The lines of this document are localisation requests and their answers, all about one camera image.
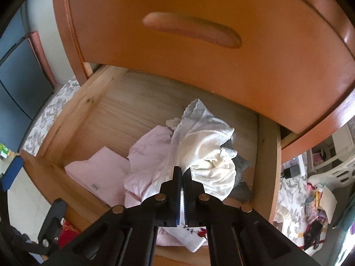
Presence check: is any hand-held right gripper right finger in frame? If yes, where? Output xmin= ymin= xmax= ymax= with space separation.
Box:
xmin=181 ymin=168 xmax=322 ymax=266

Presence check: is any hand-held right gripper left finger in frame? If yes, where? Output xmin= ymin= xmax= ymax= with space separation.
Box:
xmin=53 ymin=166 xmax=183 ymax=266

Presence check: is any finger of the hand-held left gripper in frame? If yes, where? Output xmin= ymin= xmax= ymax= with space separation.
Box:
xmin=3 ymin=155 xmax=24 ymax=192
xmin=37 ymin=198 xmax=67 ymax=248

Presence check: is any white sock with red print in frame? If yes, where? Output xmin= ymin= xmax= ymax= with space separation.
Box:
xmin=157 ymin=208 xmax=208 ymax=252

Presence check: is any cream lace-trimmed garment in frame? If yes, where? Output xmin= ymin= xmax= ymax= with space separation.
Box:
xmin=166 ymin=98 xmax=239 ymax=200

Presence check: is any wooden drawer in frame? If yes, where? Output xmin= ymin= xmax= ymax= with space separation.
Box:
xmin=21 ymin=65 xmax=282 ymax=266
xmin=64 ymin=0 xmax=355 ymax=135

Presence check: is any red floral blanket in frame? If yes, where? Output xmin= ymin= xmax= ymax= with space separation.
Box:
xmin=59 ymin=217 xmax=82 ymax=241

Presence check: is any green packet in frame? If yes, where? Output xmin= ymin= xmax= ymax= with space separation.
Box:
xmin=0 ymin=143 xmax=13 ymax=158

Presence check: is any grey cloth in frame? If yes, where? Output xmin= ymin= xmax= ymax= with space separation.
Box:
xmin=222 ymin=139 xmax=251 ymax=203

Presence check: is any pink folded cloth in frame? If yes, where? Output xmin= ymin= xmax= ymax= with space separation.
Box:
xmin=64 ymin=146 xmax=131 ymax=205

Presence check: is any dark blue refrigerator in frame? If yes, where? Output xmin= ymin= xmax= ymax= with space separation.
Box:
xmin=0 ymin=8 xmax=54 ymax=153

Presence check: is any black charger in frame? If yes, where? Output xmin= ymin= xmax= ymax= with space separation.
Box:
xmin=283 ymin=165 xmax=301 ymax=179

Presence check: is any white power strip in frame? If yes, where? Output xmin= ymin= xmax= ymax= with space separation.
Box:
xmin=281 ymin=155 xmax=307 ymax=180

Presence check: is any pink rolled mat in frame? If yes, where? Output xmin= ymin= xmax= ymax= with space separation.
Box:
xmin=28 ymin=30 xmax=57 ymax=88

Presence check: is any colourful toy pile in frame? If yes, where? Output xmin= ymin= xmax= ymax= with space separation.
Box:
xmin=304 ymin=181 xmax=337 ymax=225

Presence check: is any black and red toy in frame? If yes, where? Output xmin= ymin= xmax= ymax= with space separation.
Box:
xmin=304 ymin=222 xmax=323 ymax=251

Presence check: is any white plastic chair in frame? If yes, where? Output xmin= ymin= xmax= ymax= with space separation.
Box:
xmin=306 ymin=155 xmax=355 ymax=189

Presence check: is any wooden nightstand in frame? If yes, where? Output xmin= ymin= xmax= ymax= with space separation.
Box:
xmin=51 ymin=0 xmax=355 ymax=167

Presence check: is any white shelf unit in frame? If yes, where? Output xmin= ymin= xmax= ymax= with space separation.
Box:
xmin=308 ymin=127 xmax=355 ymax=172

